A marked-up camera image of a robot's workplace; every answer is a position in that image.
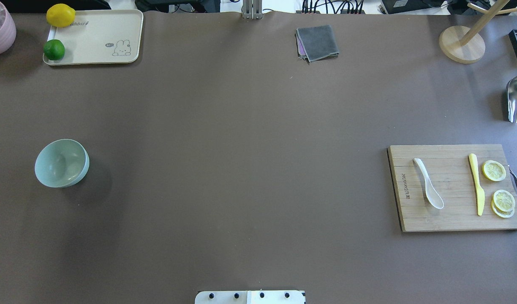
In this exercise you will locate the white plastic spoon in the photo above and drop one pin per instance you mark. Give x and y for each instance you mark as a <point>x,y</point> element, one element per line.
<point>431,193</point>

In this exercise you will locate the light green bowl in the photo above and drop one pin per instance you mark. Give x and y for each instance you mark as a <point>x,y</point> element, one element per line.
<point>61,164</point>

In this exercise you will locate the grey folded cloth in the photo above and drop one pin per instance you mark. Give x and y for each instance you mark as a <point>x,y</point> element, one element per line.
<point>316,43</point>

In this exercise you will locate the bamboo cutting board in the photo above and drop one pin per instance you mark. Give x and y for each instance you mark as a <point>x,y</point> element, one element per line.
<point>450,172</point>

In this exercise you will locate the beige rabbit tray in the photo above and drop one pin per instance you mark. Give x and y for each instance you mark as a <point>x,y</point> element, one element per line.
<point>100,37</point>

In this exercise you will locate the yellow plastic knife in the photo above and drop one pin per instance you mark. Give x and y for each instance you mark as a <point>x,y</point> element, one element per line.
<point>480,194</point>

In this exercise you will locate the green lime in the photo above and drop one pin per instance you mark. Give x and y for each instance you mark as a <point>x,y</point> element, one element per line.
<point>54,49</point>

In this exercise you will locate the wooden mug tree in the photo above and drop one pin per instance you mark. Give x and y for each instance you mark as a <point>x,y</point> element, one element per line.
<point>463,44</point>

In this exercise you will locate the lemon slice upper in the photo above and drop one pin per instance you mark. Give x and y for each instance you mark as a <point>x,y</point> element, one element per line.
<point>493,171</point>

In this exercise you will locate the yellow lemon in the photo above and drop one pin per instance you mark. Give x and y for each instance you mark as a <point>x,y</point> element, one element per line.
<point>60,15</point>

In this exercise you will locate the lemon slice stacked top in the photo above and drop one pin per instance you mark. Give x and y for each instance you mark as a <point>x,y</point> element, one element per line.
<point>504,201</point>

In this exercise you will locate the lemon slice stacked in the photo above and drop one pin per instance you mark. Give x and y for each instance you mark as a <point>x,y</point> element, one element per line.
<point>504,201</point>
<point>501,213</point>

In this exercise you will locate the lemon slice stacked bottom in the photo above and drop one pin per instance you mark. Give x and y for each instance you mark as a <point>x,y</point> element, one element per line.
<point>501,213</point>

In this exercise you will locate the aluminium frame post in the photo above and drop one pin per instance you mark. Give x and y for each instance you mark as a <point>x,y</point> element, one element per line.
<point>252,9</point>

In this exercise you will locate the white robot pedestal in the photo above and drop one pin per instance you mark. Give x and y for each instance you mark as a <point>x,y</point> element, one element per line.
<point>251,297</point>

